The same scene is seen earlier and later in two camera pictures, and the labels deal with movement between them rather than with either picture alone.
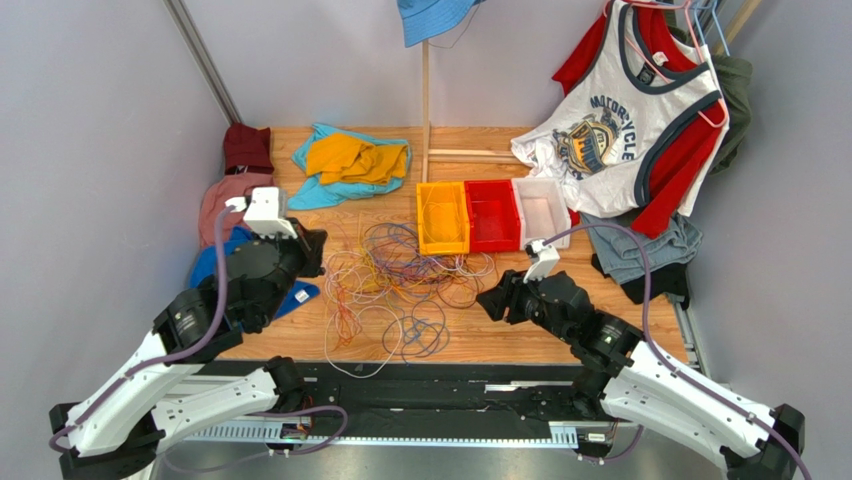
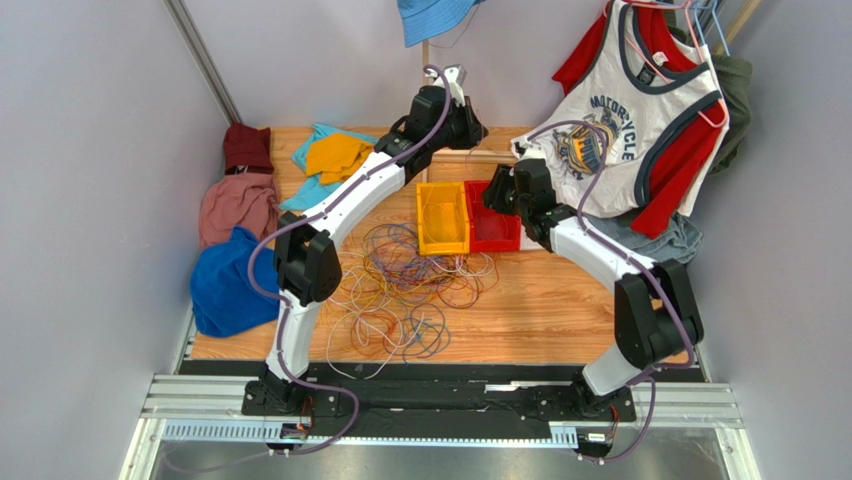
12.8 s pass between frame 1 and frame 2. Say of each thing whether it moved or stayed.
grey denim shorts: stayed
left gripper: moved
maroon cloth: stayed
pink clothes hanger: stayed
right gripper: moved
